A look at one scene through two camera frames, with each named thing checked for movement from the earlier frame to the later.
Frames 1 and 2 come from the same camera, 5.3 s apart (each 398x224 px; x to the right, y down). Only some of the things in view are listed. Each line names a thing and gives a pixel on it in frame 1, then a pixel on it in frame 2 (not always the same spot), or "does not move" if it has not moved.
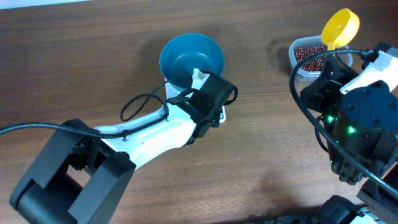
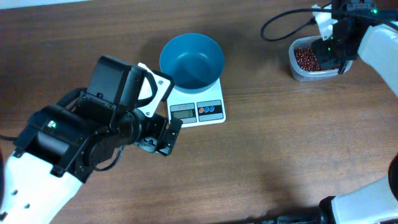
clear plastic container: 310,69 does not move
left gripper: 205,123 -> 166,154
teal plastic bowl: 183,53 does not move
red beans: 315,64 does not move
